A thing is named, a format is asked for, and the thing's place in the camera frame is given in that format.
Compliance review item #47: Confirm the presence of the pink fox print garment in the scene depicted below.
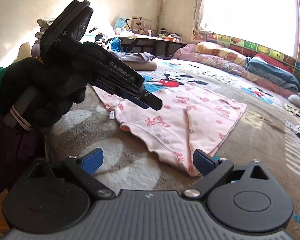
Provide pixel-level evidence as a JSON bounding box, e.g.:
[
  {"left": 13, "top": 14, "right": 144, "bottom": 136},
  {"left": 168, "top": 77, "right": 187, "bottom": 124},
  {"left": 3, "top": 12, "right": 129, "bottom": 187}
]
[{"left": 94, "top": 85, "right": 247, "bottom": 177}]

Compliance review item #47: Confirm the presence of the stack of folded clothes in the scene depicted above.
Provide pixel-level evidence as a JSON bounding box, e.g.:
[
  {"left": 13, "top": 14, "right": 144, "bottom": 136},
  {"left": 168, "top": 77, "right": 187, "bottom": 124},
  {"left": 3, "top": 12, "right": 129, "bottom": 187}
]
[{"left": 31, "top": 18, "right": 55, "bottom": 57}]

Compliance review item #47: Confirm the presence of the left hand black glove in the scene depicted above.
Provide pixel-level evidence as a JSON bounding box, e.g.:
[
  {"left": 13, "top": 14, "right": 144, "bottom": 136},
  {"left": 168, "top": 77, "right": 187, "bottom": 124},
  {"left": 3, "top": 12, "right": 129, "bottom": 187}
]
[{"left": 0, "top": 42, "right": 88, "bottom": 133}]

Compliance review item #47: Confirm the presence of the folded beige towel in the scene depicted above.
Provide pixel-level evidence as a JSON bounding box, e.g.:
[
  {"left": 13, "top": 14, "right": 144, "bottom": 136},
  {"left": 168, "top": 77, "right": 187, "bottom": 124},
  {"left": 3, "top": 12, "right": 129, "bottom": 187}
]
[{"left": 125, "top": 61, "right": 157, "bottom": 71}]

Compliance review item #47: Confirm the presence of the folded lavender garment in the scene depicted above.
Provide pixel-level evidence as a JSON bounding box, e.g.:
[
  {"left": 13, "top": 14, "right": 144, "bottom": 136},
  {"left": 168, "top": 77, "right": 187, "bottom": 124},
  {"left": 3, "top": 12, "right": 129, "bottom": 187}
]
[{"left": 111, "top": 51, "right": 155, "bottom": 63}]

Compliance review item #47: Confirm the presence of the blue plastic bag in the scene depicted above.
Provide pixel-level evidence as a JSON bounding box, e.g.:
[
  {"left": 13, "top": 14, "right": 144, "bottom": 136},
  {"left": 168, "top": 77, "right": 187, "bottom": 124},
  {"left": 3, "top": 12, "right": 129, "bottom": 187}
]
[{"left": 110, "top": 36, "right": 122, "bottom": 52}]

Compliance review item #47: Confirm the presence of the dark cluttered desk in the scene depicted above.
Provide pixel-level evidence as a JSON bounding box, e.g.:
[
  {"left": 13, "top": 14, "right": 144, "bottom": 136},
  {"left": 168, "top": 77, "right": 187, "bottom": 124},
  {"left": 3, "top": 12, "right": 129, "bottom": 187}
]
[{"left": 90, "top": 17, "right": 188, "bottom": 58}]

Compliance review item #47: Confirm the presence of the purple floral comforter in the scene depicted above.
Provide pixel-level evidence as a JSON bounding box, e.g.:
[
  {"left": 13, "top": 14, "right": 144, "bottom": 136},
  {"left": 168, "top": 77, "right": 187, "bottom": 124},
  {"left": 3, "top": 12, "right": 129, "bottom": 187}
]
[{"left": 172, "top": 44, "right": 297, "bottom": 98}]

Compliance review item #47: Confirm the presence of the orange floral pillow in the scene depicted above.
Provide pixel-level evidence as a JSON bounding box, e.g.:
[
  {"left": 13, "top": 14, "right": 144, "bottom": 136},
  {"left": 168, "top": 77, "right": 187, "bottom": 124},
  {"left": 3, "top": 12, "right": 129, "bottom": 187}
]
[{"left": 194, "top": 42, "right": 247, "bottom": 66}]

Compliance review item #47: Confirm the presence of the black desk lamp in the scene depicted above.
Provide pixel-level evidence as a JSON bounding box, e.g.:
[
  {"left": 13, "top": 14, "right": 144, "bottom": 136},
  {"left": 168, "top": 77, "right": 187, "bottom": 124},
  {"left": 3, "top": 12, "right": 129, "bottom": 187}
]
[{"left": 125, "top": 17, "right": 143, "bottom": 30}]

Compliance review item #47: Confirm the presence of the grey plush toy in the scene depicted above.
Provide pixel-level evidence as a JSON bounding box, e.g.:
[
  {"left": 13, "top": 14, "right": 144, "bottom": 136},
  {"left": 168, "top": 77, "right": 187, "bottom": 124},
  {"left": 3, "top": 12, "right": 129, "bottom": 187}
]
[{"left": 288, "top": 94, "right": 300, "bottom": 108}]

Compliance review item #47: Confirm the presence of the colourful alphabet headboard mat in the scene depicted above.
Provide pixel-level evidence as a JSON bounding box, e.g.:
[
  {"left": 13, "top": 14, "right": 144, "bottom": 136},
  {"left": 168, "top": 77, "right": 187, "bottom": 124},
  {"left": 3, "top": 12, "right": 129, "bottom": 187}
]
[{"left": 192, "top": 30, "right": 300, "bottom": 83}]

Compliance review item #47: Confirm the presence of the bright window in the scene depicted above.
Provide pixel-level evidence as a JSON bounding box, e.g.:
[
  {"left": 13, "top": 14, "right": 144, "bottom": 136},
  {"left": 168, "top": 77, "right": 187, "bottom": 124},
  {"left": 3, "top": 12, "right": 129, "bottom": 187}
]
[{"left": 196, "top": 0, "right": 300, "bottom": 56}]

